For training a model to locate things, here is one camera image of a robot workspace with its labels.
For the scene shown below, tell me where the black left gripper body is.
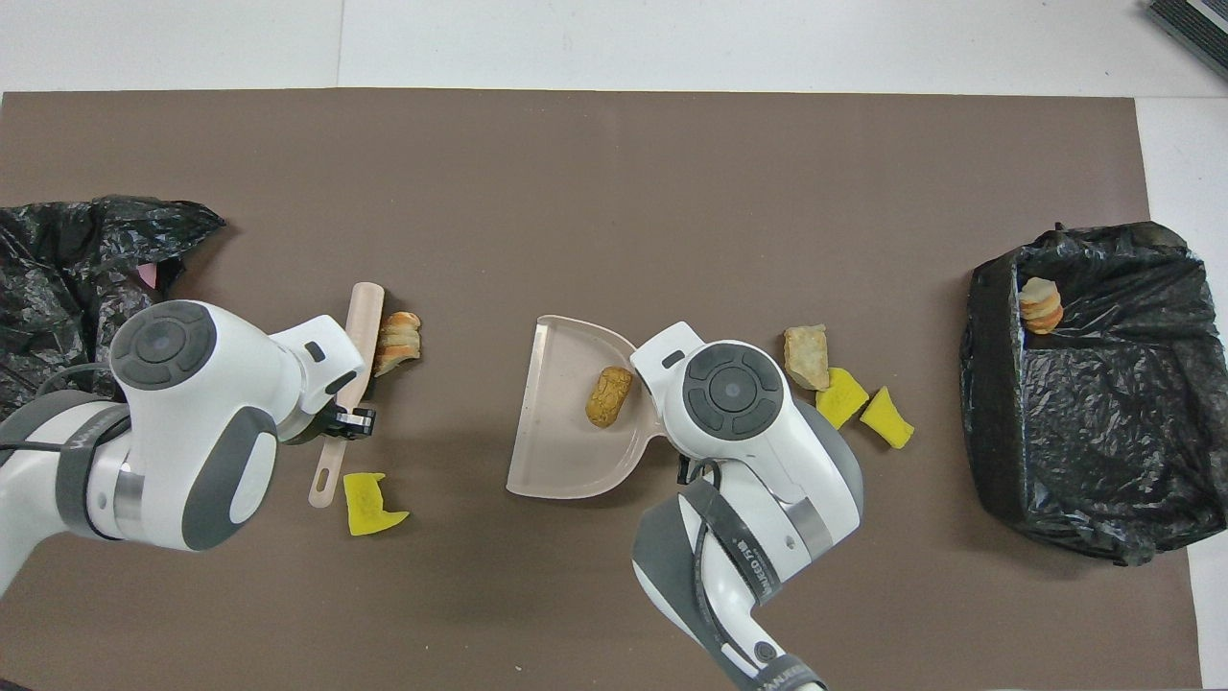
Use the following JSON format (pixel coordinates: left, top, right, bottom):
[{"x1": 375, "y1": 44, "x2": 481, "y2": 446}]
[{"x1": 317, "y1": 401, "x2": 377, "y2": 441}]

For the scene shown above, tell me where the notched yellow sponge piece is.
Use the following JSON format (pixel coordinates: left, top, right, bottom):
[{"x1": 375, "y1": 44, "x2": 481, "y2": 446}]
[{"x1": 342, "y1": 471, "x2": 411, "y2": 536}]

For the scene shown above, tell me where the striped croissant bread piece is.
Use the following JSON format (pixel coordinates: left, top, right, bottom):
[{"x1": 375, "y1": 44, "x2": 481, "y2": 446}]
[{"x1": 374, "y1": 312, "x2": 423, "y2": 377}]

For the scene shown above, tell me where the beige hand brush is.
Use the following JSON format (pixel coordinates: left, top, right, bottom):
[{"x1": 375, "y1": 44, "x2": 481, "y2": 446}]
[{"x1": 308, "y1": 281, "x2": 387, "y2": 510}]

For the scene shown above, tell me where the beige plastic dustpan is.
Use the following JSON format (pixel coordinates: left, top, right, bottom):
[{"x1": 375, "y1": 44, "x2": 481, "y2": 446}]
[{"x1": 506, "y1": 314, "x2": 668, "y2": 500}]

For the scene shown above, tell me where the brown oval bread loaf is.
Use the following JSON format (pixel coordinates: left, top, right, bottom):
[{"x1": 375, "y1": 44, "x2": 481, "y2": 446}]
[{"x1": 585, "y1": 366, "x2": 635, "y2": 429}]

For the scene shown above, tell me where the pale crusty bread chunk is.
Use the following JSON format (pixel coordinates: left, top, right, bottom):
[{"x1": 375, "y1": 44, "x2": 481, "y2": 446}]
[{"x1": 784, "y1": 324, "x2": 831, "y2": 392}]

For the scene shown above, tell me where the yellow sponge wedge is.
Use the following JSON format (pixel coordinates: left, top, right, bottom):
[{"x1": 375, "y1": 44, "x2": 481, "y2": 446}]
[
  {"x1": 859, "y1": 386, "x2": 915, "y2": 450},
  {"x1": 815, "y1": 368, "x2": 870, "y2": 430}
]

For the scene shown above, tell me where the black bag-lined pink bin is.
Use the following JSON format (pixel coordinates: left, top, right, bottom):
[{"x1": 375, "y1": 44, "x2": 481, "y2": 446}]
[{"x1": 0, "y1": 195, "x2": 227, "y2": 423}]

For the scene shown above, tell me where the brown table mat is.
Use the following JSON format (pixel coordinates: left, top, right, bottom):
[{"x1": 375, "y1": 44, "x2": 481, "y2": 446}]
[{"x1": 0, "y1": 89, "x2": 1205, "y2": 691}]

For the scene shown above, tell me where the small striped bread roll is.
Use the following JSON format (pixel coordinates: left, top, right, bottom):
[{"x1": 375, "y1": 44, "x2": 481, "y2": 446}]
[{"x1": 1019, "y1": 276, "x2": 1065, "y2": 335}]

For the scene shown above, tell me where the dark grey ribbed panel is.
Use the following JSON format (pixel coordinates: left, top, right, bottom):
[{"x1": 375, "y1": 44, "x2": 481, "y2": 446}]
[{"x1": 1144, "y1": 0, "x2": 1228, "y2": 82}]

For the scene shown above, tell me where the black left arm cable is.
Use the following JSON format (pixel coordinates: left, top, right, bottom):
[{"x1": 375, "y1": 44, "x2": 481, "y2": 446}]
[{"x1": 0, "y1": 360, "x2": 126, "y2": 457}]

